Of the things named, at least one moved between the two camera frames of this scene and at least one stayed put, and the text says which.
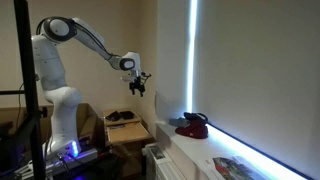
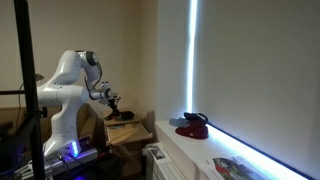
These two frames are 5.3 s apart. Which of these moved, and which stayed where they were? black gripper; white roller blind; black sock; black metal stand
Moved: black gripper
Stayed: white roller blind; black metal stand; black sock
